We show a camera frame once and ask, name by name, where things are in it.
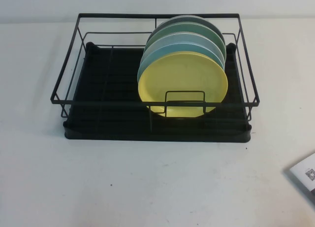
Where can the yellow plate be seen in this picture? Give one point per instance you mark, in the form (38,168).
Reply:
(182,74)

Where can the light blue plate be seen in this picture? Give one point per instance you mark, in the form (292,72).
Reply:
(177,47)

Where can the pale grey plate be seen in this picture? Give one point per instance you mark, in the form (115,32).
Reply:
(177,38)

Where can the green plate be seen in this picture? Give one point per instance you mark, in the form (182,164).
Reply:
(182,27)

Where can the dark grey-green plate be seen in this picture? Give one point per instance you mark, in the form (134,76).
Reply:
(187,18)

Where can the black plastic drip tray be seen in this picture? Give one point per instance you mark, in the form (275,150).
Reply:
(123,133)

